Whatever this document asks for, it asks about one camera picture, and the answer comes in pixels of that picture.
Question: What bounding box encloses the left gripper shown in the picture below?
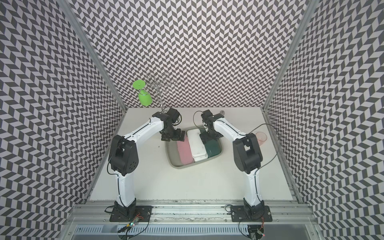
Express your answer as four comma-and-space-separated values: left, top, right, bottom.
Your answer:
162, 125, 186, 142

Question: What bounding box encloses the dark green pencil case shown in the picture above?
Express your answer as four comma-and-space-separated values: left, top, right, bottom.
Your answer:
205, 140, 222, 158

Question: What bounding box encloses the translucent white pencil case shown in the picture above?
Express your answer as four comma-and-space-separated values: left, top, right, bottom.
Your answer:
187, 129, 207, 156

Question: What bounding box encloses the pink pencil case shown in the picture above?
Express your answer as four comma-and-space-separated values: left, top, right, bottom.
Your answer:
177, 136, 194, 166

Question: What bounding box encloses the grey storage box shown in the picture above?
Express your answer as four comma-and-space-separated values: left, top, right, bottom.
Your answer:
165, 127, 224, 169

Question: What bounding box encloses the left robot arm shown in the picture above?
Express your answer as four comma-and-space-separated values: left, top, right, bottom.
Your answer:
109, 108, 185, 219

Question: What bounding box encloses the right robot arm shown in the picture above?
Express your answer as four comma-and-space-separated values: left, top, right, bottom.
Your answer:
201, 110, 266, 220

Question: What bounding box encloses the green plastic wine glass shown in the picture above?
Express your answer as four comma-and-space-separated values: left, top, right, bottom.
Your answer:
133, 80, 153, 107

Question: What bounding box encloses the chrome cup rack stand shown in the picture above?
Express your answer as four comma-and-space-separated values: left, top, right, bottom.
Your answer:
146, 71, 175, 113

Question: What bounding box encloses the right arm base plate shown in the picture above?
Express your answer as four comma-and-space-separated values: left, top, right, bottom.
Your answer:
230, 205, 273, 223

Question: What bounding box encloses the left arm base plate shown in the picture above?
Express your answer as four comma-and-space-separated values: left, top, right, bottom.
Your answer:
109, 205, 153, 223

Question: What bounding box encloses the aluminium front rail frame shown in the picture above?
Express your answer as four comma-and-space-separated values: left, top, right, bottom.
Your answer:
58, 200, 324, 240

